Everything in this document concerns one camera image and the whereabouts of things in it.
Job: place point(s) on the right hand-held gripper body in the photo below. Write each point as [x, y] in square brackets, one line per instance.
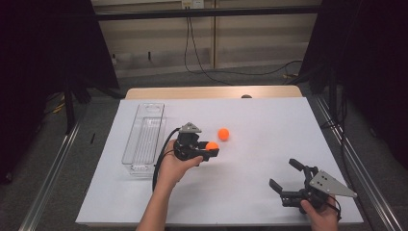
[316, 191]

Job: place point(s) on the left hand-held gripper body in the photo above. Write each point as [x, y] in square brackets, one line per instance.
[187, 146]

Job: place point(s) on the orange ping-pong ball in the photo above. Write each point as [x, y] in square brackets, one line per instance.
[212, 146]
[223, 134]

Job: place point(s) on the clear plastic tray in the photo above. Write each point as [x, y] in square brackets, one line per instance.
[146, 138]

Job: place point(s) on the person's left hand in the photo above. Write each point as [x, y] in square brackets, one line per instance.
[174, 168]

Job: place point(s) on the person's right hand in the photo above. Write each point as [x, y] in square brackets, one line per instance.
[320, 219]

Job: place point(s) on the dark round table grommet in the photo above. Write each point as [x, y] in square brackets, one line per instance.
[246, 96]

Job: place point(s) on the small black floor object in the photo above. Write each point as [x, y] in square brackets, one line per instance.
[92, 138]

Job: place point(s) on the black metal stand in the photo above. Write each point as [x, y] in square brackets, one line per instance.
[69, 109]

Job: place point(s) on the black curtain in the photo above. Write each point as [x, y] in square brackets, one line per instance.
[372, 64]
[38, 64]

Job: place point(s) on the black horizontal bar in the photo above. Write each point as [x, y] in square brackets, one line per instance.
[208, 12]

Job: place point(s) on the metal floor rail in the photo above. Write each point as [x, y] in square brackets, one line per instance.
[51, 179]
[362, 166]

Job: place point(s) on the white wall outlet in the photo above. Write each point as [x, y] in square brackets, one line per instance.
[192, 4]

